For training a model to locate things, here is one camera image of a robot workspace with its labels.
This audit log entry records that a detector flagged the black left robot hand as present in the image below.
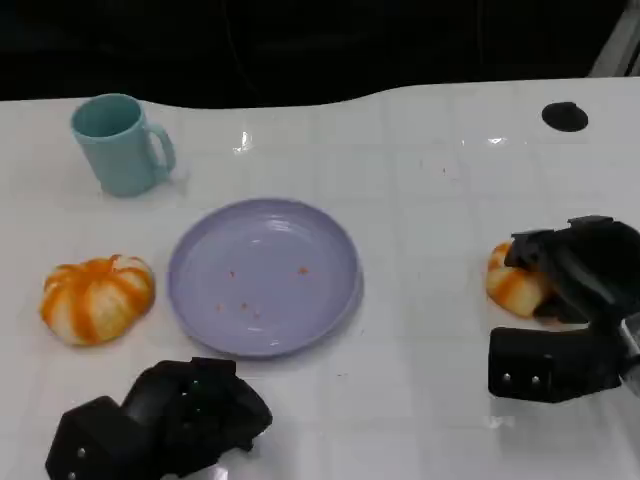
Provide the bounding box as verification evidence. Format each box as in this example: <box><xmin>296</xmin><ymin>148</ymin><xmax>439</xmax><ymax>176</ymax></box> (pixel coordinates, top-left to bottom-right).
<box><xmin>122</xmin><ymin>356</ymin><xmax>274</xmax><ymax>469</ymax></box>

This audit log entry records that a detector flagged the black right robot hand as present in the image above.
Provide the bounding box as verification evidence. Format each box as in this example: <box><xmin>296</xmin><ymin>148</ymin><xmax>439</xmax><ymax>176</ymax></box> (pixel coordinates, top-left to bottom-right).
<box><xmin>503</xmin><ymin>215</ymin><xmax>640</xmax><ymax>331</ymax></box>

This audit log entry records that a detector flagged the orange and white bread roll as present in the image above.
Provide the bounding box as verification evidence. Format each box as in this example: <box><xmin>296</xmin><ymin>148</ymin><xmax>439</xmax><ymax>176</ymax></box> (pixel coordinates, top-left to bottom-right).
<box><xmin>486</xmin><ymin>241</ymin><xmax>557</xmax><ymax>319</ymax></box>
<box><xmin>39</xmin><ymin>254</ymin><xmax>157</xmax><ymax>348</ymax></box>

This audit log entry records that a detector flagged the lilac plate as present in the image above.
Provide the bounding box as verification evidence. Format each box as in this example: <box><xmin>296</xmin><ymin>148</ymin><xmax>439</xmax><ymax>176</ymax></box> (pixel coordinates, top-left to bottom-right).
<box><xmin>167</xmin><ymin>198</ymin><xmax>365</xmax><ymax>361</ymax></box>

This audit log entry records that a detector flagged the black round table grommet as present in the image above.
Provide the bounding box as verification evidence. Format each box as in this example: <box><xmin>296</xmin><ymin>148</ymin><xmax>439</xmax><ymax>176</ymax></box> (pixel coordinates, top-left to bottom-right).
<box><xmin>541</xmin><ymin>101</ymin><xmax>589</xmax><ymax>133</ymax></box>

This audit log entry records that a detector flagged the pale green mug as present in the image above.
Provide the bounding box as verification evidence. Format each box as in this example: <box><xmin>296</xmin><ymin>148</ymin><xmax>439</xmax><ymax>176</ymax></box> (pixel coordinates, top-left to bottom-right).
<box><xmin>70</xmin><ymin>93</ymin><xmax>177</xmax><ymax>198</ymax></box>

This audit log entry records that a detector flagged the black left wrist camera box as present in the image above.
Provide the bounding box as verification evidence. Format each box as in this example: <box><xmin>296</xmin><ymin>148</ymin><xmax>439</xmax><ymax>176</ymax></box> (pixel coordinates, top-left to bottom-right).
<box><xmin>44</xmin><ymin>395</ymin><xmax>174</xmax><ymax>480</ymax></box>

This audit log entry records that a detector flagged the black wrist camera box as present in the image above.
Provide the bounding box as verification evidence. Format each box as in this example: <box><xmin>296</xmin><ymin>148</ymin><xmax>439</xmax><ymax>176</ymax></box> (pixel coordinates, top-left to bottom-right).
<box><xmin>487</xmin><ymin>326</ymin><xmax>622</xmax><ymax>404</ymax></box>
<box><xmin>44</xmin><ymin>395</ymin><xmax>174</xmax><ymax>480</ymax></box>

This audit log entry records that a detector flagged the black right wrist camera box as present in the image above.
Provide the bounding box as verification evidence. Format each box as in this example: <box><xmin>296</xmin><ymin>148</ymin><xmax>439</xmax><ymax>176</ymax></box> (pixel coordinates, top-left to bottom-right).
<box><xmin>487</xmin><ymin>326</ymin><xmax>622</xmax><ymax>404</ymax></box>

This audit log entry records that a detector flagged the white slanted post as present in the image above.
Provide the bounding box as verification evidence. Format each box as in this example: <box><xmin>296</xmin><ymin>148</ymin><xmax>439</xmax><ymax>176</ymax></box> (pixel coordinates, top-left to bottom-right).
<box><xmin>589</xmin><ymin>0</ymin><xmax>640</xmax><ymax>79</ymax></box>

